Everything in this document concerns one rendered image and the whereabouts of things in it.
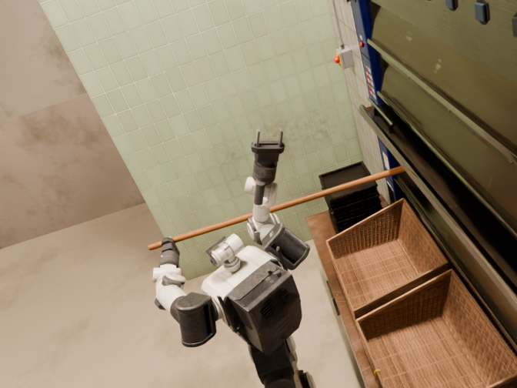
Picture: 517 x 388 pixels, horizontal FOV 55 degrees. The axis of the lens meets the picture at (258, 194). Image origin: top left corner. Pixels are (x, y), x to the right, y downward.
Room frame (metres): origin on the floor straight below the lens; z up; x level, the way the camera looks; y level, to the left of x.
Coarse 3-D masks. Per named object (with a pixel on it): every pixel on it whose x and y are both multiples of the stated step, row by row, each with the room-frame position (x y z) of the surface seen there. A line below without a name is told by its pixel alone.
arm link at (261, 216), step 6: (258, 210) 1.66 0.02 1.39; (264, 210) 1.65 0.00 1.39; (252, 216) 1.73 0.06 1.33; (258, 216) 1.68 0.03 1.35; (264, 216) 1.67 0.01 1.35; (270, 216) 1.72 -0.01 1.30; (252, 222) 1.71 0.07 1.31; (258, 222) 1.70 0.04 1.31; (264, 222) 1.70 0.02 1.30; (270, 222) 1.69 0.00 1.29; (252, 228) 1.68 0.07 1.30; (258, 228) 1.68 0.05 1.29
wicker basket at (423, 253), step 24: (384, 216) 2.10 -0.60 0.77; (408, 216) 2.00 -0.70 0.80; (360, 240) 2.11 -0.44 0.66; (408, 240) 1.97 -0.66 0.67; (432, 240) 1.71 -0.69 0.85; (336, 264) 1.92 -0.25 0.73; (360, 264) 2.01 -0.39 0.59; (384, 264) 1.94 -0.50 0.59; (408, 264) 1.88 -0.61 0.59; (432, 264) 1.67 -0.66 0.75; (360, 288) 1.84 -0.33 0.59; (384, 288) 1.78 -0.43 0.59; (408, 288) 1.57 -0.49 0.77; (360, 312) 1.58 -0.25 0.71
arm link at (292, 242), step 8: (288, 232) 1.45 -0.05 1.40; (280, 240) 1.43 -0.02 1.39; (288, 240) 1.43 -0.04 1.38; (296, 240) 1.43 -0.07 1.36; (280, 248) 1.42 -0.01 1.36; (288, 248) 1.41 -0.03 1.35; (296, 248) 1.41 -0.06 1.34; (304, 248) 1.42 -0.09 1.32; (288, 256) 1.41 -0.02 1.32; (296, 256) 1.40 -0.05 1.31
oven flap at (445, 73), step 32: (384, 32) 2.01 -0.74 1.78; (416, 32) 1.70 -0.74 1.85; (416, 64) 1.65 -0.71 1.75; (448, 64) 1.43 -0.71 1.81; (480, 64) 1.25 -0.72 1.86; (448, 96) 1.38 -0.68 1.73; (480, 96) 1.21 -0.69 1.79; (512, 96) 1.07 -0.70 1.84; (480, 128) 1.14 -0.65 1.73; (512, 128) 1.04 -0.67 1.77; (512, 160) 0.97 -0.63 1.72
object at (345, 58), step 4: (336, 48) 2.80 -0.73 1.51; (340, 48) 2.77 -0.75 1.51; (348, 48) 2.73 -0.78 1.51; (336, 52) 2.78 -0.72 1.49; (340, 52) 2.71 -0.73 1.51; (344, 52) 2.71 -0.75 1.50; (348, 52) 2.70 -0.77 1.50; (340, 56) 2.71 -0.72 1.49; (344, 56) 2.71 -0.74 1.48; (348, 56) 2.70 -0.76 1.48; (340, 60) 2.72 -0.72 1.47; (344, 60) 2.71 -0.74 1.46; (348, 60) 2.70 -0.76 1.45; (352, 60) 2.70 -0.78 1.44; (340, 64) 2.74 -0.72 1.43; (344, 64) 2.71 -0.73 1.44; (348, 64) 2.70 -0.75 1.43; (352, 64) 2.70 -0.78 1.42; (344, 68) 2.71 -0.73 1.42
